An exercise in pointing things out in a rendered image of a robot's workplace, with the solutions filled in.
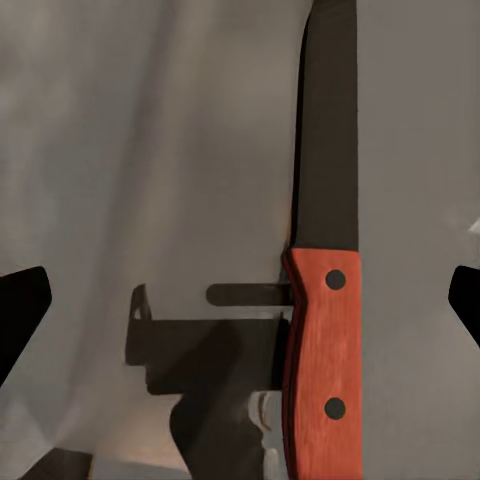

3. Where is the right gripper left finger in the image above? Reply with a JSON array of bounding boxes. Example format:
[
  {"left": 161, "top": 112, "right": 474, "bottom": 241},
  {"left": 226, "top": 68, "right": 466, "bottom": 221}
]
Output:
[{"left": 0, "top": 266, "right": 52, "bottom": 386}]

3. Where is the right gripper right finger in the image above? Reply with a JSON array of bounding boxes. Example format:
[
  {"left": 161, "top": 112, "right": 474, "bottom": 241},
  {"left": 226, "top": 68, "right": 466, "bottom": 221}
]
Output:
[{"left": 448, "top": 265, "right": 480, "bottom": 347}]

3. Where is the parer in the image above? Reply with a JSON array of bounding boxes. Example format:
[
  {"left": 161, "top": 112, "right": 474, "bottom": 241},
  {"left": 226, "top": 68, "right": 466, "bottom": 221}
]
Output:
[{"left": 286, "top": 0, "right": 363, "bottom": 480}]

